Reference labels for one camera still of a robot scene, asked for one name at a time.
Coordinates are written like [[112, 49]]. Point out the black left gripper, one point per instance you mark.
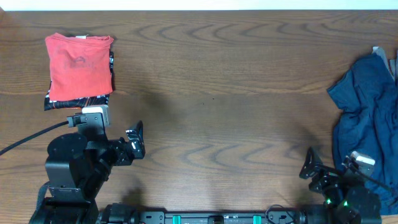
[[130, 149]]

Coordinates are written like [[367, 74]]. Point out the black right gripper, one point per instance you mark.
[[328, 177]]

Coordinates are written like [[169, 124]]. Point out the orange soccer t-shirt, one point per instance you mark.
[[79, 66]]

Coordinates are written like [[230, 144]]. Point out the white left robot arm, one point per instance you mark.
[[77, 167]]

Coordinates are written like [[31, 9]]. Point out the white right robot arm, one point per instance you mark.
[[347, 200]]

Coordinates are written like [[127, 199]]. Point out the black folded printed shirt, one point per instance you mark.
[[83, 101]]

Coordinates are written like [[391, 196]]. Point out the navy blue garment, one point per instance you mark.
[[367, 97]]

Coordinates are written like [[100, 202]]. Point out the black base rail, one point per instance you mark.
[[202, 217]]

